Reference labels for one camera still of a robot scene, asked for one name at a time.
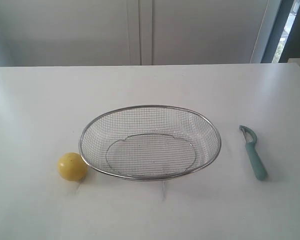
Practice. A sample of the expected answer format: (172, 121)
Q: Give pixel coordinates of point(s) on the yellow lemon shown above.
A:
(72, 167)

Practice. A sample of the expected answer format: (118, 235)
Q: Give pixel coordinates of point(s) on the teal handled vegetable peeler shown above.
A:
(251, 139)

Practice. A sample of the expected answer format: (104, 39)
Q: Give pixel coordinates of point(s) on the white cabinet doors in background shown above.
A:
(129, 32)

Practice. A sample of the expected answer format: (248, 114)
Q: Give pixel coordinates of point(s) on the oval metal wire mesh basket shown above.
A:
(149, 142)

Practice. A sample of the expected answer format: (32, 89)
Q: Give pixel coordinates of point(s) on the window with dark frame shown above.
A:
(284, 39)

